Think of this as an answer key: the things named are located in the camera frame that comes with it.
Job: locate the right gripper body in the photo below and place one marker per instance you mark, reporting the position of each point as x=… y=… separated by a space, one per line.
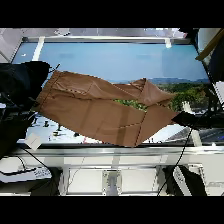
x=185 y=119

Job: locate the brown trousers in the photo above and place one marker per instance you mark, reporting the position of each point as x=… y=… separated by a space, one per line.
x=90 y=113

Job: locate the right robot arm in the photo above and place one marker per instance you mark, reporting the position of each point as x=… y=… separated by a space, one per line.
x=186 y=181

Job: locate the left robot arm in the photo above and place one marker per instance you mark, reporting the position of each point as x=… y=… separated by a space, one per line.
x=12 y=133

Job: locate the black garment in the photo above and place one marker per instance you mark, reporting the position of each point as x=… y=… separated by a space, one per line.
x=20 y=80

